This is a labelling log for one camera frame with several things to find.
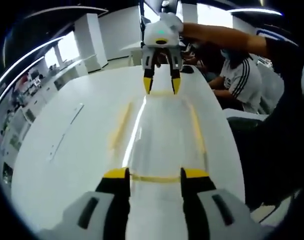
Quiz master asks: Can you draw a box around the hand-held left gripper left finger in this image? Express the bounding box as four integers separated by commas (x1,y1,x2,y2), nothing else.
39,167,131,240

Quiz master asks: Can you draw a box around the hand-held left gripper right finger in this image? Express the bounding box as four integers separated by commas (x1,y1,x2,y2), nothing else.
180,167,265,240

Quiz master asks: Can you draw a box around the white table cable cover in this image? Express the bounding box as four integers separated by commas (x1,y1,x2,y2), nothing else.
46,102,85,163

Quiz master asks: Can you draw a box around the yellowish plastic latch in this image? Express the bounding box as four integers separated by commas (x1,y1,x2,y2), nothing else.
130,174,181,184

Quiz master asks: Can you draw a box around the long white ceiling light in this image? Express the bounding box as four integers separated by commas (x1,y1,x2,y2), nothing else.
228,7,284,17

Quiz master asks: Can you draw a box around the row of white desks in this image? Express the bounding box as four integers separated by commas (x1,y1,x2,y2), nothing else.
0,56,82,181

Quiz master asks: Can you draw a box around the person's right hand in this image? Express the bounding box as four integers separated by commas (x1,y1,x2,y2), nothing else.
159,11,185,34

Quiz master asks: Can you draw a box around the white ceiling light strip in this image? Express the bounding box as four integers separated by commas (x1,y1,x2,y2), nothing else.
0,36,65,101

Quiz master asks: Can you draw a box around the white side table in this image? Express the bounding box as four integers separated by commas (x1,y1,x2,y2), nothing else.
120,41,145,68

